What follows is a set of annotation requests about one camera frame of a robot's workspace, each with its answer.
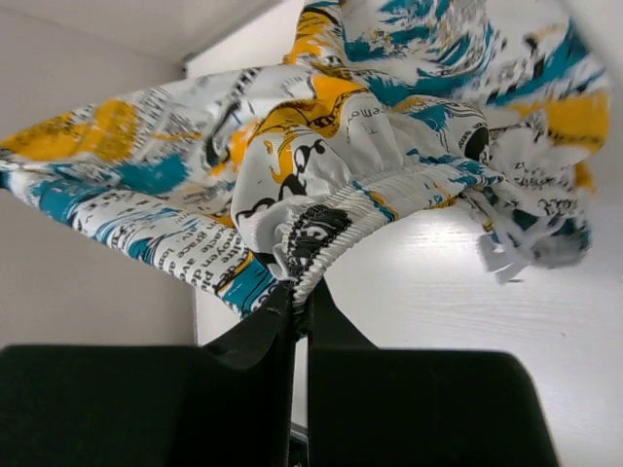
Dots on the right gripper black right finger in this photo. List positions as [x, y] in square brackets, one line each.
[372, 406]

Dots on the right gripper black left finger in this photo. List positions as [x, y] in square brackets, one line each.
[226, 403]

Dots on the white teal yellow patterned shorts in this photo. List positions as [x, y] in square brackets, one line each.
[236, 182]

